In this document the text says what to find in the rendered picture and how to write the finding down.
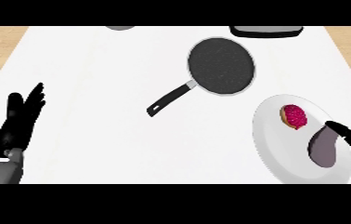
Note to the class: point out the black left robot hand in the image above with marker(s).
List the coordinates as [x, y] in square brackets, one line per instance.
[16, 122]

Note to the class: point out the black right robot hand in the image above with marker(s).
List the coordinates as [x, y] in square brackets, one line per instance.
[341, 130]

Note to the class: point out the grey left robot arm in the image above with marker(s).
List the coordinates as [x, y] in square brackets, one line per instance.
[9, 167]

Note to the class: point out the white plate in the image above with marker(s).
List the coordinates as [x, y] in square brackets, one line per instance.
[283, 141]

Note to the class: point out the black frying pan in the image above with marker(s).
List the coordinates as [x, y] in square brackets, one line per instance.
[218, 67]

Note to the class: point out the grey black appliance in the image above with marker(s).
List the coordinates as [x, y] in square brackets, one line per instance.
[266, 31]

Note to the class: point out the grey round object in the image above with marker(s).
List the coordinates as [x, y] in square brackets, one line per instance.
[120, 28]

